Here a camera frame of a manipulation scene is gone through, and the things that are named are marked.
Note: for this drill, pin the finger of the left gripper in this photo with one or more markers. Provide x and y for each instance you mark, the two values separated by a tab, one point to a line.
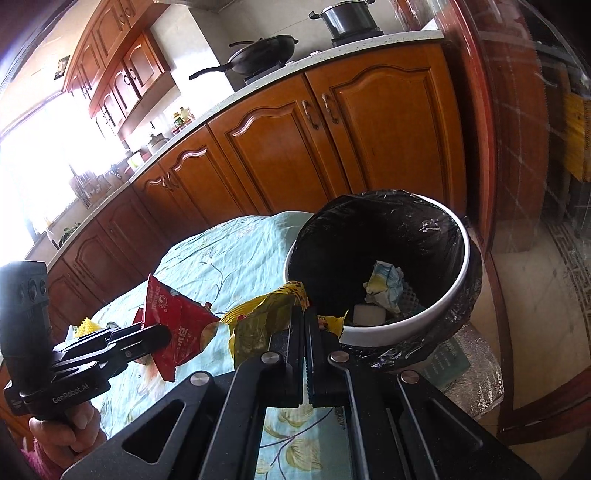
153	338
113	359

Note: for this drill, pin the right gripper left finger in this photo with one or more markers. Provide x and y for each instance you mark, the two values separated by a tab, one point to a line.
284	381

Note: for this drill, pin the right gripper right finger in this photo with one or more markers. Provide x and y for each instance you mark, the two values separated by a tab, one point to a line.
326	387

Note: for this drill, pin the red snack bag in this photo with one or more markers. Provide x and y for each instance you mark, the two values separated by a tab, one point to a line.
191	325

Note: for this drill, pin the yellow snack wrapper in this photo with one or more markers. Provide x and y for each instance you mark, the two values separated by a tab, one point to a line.
251	324

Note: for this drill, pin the left hand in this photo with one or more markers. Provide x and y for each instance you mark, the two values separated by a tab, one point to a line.
64	443

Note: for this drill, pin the yellow foam fruit net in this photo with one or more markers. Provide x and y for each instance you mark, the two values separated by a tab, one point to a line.
86	327

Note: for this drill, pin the white paper cup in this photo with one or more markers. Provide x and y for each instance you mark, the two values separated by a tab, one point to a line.
369	315

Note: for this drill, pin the white bin with black bag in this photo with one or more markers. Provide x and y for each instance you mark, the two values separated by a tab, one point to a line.
408	253

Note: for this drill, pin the wooden upper cabinets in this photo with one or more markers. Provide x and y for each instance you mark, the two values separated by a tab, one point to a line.
117	67

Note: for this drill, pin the wooden cabinets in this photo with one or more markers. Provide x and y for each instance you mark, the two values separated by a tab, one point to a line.
381	114
117	67

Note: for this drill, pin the wooden lower cabinets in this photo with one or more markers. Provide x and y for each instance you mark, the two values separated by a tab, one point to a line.
381	114

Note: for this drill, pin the black wok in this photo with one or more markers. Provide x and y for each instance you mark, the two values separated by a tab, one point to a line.
256	57

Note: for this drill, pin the black cooking pot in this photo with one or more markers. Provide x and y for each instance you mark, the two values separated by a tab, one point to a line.
347	18

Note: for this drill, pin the glass door cabinet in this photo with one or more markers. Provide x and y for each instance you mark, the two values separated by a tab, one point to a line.
525	99

